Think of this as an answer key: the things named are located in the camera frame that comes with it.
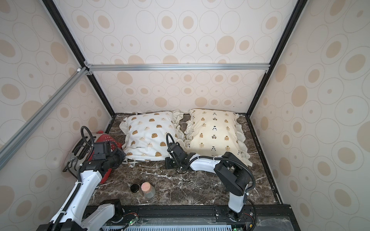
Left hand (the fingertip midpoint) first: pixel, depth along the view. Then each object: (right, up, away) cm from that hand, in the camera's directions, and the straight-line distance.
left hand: (129, 150), depth 81 cm
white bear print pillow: (+6, +6, +10) cm, 14 cm away
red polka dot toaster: (-24, -1, -3) cm, 25 cm away
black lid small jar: (+5, -18, -6) cm, 20 cm away
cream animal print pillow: (+51, +10, +13) cm, 54 cm away
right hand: (+22, -8, +7) cm, 24 cm away
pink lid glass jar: (+13, -19, -9) cm, 24 cm away
